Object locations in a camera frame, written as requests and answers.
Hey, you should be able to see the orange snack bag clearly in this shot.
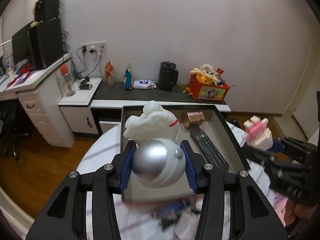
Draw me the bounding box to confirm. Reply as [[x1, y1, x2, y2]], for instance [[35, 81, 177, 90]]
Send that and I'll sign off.
[[104, 61, 114, 87]]

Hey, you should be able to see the orange toy box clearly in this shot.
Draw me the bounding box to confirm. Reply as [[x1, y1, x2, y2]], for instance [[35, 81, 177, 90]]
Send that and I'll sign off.
[[188, 75, 230, 102]]

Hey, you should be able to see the white side cabinet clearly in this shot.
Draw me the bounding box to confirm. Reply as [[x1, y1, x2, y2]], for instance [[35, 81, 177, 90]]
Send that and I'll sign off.
[[58, 77, 102, 134]]

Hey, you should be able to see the white plush toy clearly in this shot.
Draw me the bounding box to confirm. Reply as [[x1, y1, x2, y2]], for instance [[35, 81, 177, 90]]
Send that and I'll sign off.
[[190, 64, 220, 85]]

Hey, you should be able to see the black hair dryer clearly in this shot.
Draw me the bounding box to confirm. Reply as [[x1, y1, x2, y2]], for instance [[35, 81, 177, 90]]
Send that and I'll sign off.
[[79, 77, 93, 90]]

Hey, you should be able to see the black office chair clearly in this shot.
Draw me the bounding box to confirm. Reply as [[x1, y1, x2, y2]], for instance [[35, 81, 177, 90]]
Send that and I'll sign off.
[[1, 102, 29, 161]]

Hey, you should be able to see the blue rectangular lighter box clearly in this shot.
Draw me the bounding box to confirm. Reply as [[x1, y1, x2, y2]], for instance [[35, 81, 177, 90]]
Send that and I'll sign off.
[[151, 199, 191, 219]]

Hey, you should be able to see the white pink brick toy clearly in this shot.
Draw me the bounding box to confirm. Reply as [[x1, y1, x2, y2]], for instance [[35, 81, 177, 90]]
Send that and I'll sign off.
[[244, 115, 273, 151]]

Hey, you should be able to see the black computer tower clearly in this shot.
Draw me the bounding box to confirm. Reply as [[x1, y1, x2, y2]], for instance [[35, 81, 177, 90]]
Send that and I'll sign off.
[[29, 18, 65, 70]]

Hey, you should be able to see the wet wipes pack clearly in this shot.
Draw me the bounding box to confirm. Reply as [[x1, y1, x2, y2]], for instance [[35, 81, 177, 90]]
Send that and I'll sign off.
[[133, 80, 156, 89]]

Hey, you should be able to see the low black-top bench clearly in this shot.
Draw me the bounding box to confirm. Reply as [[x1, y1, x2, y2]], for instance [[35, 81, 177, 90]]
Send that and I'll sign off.
[[90, 82, 233, 136]]

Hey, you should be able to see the black computer monitor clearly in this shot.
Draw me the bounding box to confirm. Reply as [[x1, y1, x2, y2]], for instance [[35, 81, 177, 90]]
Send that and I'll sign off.
[[12, 22, 31, 65]]

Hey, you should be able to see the pink tray box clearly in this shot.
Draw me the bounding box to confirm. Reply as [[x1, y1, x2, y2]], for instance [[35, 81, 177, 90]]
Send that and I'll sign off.
[[121, 104, 249, 204]]

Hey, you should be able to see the white desk with drawers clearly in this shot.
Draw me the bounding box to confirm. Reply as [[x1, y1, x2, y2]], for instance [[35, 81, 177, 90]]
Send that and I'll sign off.
[[1, 53, 74, 148]]

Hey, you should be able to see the silver white astronaut figure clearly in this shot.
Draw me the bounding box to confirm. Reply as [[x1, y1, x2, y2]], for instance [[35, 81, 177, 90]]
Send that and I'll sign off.
[[124, 101, 186, 189]]

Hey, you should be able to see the blue white bag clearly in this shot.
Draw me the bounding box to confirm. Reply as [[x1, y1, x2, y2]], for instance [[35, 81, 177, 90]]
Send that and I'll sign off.
[[123, 62, 133, 90]]

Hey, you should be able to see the wall power outlet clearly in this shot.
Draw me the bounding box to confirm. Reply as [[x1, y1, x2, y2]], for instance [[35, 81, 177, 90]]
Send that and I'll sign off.
[[80, 41, 107, 52]]

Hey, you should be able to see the black speaker box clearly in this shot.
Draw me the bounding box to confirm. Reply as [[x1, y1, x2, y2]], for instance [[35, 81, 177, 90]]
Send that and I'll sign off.
[[34, 0, 60, 22]]

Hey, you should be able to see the black remote control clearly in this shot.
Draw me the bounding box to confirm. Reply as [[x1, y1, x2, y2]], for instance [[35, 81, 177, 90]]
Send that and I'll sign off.
[[190, 127, 229, 172]]

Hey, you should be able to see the water bottle orange cap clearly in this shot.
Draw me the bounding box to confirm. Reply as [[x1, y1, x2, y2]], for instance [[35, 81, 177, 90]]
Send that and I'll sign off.
[[60, 64, 75, 96]]

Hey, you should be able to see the white quilted table cover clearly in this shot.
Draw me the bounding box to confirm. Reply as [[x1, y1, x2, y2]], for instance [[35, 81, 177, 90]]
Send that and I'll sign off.
[[76, 125, 275, 239]]

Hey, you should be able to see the black kettle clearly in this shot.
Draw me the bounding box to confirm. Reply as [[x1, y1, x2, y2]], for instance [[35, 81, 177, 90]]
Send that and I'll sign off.
[[157, 62, 178, 91]]

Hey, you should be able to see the right hand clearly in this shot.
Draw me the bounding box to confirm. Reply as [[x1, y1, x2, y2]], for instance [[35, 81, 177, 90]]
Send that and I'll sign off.
[[284, 198, 318, 234]]

